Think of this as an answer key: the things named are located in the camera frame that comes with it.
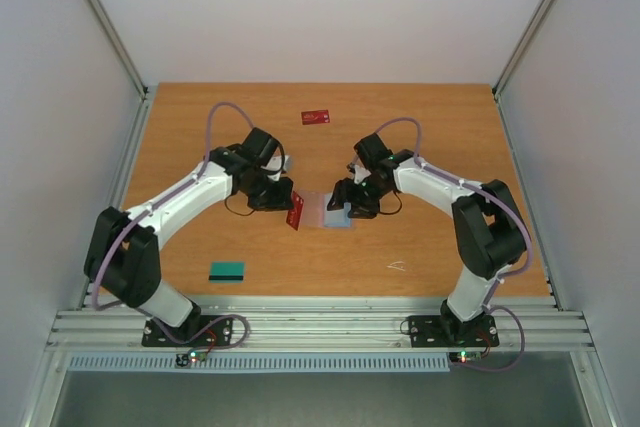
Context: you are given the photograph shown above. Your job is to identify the pink leather card holder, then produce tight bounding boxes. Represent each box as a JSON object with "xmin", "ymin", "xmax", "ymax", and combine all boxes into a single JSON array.
[{"xmin": 299, "ymin": 191, "xmax": 353, "ymax": 229}]

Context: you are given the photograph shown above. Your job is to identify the red vip card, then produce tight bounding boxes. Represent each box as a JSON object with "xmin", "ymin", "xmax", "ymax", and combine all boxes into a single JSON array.
[
  {"xmin": 301, "ymin": 109, "xmax": 330, "ymax": 125},
  {"xmin": 286, "ymin": 192, "xmax": 305, "ymax": 231}
]

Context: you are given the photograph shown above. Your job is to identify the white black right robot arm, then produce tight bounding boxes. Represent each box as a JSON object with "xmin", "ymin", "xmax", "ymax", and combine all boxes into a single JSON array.
[{"xmin": 326, "ymin": 133, "xmax": 532, "ymax": 344}]

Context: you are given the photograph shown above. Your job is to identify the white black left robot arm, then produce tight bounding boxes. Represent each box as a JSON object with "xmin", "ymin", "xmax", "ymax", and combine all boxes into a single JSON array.
[{"xmin": 84, "ymin": 127, "xmax": 293, "ymax": 345}]

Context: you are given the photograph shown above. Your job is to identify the teal card with black stripe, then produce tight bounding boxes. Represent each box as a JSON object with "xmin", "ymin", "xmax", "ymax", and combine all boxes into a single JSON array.
[{"xmin": 208, "ymin": 261, "xmax": 245, "ymax": 283}]

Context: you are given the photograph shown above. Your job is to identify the right controller circuit board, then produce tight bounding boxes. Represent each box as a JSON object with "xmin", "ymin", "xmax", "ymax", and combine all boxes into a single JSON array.
[{"xmin": 449, "ymin": 350, "xmax": 486, "ymax": 364}]

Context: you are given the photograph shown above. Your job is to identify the controller circuit board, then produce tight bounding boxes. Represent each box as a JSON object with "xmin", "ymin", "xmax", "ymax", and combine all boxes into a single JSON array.
[
  {"xmin": 449, "ymin": 350, "xmax": 486, "ymax": 364},
  {"xmin": 175, "ymin": 351, "xmax": 208, "ymax": 368}
]

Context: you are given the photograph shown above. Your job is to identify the left controller circuit board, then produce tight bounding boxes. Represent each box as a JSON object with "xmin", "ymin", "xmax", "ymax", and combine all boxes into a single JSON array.
[{"xmin": 175, "ymin": 351, "xmax": 208, "ymax": 368}]

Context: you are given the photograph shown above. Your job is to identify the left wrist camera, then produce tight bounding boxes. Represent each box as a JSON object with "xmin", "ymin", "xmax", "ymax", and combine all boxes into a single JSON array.
[{"xmin": 265, "ymin": 154, "xmax": 293, "ymax": 181}]

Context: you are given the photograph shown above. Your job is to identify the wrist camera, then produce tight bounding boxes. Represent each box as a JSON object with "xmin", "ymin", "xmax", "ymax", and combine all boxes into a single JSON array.
[
  {"xmin": 265, "ymin": 154, "xmax": 293, "ymax": 181},
  {"xmin": 347, "ymin": 163, "xmax": 371, "ymax": 185}
]

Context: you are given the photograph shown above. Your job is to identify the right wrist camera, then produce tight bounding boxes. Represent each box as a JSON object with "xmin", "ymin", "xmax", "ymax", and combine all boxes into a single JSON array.
[{"xmin": 347, "ymin": 163, "xmax": 371, "ymax": 185}]

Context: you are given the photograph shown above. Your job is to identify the left aluminium frame post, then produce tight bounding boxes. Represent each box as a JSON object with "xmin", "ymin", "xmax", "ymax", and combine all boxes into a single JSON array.
[{"xmin": 55, "ymin": 0, "xmax": 151, "ymax": 98}]

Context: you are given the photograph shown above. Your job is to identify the aluminium frame post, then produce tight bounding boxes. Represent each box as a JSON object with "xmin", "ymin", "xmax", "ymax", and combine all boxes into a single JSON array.
[
  {"xmin": 491, "ymin": 0, "xmax": 589, "ymax": 98},
  {"xmin": 55, "ymin": 0, "xmax": 151, "ymax": 98}
]

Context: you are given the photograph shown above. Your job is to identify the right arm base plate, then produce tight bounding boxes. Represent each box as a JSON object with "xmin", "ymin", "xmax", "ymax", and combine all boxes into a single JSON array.
[{"xmin": 405, "ymin": 301, "xmax": 500, "ymax": 349}]

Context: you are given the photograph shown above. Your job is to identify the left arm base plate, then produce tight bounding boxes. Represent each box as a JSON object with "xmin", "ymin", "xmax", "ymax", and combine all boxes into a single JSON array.
[{"xmin": 141, "ymin": 308, "xmax": 234, "ymax": 348}]

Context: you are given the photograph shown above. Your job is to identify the aluminium front rail frame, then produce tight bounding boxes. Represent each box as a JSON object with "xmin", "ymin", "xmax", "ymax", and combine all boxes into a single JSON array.
[{"xmin": 46, "ymin": 295, "xmax": 595, "ymax": 353}]

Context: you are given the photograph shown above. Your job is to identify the grey slotted cable duct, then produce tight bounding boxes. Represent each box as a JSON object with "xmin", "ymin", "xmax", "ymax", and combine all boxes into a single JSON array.
[{"xmin": 67, "ymin": 352, "xmax": 450, "ymax": 374}]

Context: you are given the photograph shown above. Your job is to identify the right aluminium frame post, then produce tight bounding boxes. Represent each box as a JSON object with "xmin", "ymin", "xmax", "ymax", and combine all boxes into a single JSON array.
[{"xmin": 491, "ymin": 0, "xmax": 589, "ymax": 98}]

